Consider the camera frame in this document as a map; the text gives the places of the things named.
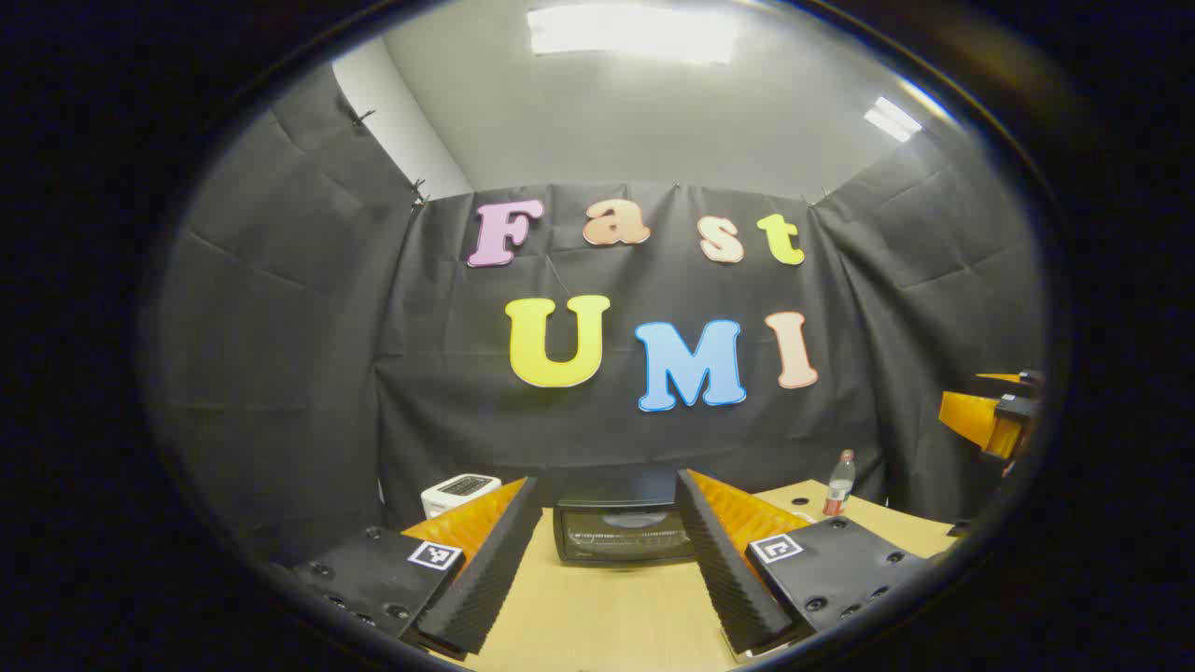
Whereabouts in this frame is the small ceiling light panel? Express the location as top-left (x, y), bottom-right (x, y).
top-left (864, 96), bottom-right (923, 143)

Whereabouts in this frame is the clear plastic bottle red label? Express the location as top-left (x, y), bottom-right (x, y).
top-left (822, 449), bottom-right (858, 518)

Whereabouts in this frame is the large ceiling light panel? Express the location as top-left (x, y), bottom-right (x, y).
top-left (527, 5), bottom-right (738, 64)

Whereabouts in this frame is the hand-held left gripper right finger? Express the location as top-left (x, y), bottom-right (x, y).
top-left (676, 469), bottom-right (935, 659)

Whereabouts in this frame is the white toaster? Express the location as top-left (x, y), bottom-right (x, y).
top-left (420, 473), bottom-right (505, 520)

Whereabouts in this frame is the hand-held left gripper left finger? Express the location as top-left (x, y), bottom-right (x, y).
top-left (271, 476), bottom-right (544, 659)

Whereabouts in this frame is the black electric oven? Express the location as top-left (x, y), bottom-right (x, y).
top-left (553, 476), bottom-right (699, 567)

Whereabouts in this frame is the black backdrop cloth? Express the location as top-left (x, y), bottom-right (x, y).
top-left (154, 61), bottom-right (1047, 570)

